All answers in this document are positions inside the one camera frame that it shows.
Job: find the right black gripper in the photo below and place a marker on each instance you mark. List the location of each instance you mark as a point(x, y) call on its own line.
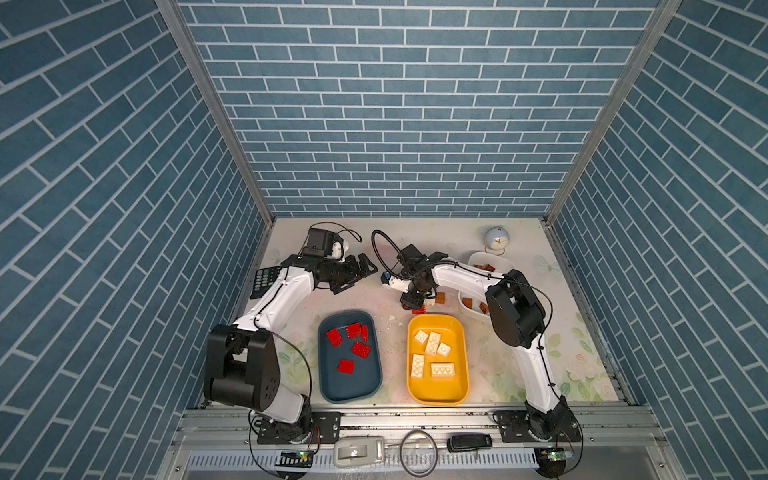
point(408, 302)

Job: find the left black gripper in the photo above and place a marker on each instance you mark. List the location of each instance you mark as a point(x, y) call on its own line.
point(351, 272)

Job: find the white lego top small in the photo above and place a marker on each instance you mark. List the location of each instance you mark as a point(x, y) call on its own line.
point(421, 337)

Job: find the long white lego brick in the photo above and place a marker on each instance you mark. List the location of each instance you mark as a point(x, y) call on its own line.
point(433, 343)

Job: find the red lego brick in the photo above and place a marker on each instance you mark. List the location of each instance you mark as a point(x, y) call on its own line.
point(346, 366)
point(334, 337)
point(361, 350)

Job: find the long white lego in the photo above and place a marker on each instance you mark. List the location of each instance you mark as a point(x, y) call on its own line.
point(442, 370)

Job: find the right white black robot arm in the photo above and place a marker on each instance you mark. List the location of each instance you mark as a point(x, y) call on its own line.
point(518, 317)

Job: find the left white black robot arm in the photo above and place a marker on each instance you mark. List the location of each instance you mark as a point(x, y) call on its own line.
point(242, 366)

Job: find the white plastic tray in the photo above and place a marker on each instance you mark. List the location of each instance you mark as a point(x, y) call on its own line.
point(479, 259)

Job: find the dark teal plastic tray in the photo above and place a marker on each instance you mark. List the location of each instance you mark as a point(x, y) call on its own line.
point(337, 387)

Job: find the yellow plastic tray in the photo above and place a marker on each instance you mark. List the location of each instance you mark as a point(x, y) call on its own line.
point(439, 392)

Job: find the small grey globe ball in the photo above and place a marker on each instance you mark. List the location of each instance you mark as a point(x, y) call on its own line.
point(496, 239)

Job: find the black calculator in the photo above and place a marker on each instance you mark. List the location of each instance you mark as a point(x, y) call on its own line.
point(263, 280)

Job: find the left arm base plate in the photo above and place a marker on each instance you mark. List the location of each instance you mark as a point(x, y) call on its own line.
point(320, 427)

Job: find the black remote on rail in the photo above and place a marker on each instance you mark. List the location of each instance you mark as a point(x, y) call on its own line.
point(468, 442)

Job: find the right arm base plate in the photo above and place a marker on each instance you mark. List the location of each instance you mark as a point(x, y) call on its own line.
point(530, 425)

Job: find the grey box on rail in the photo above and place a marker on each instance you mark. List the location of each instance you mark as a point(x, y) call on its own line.
point(358, 451)

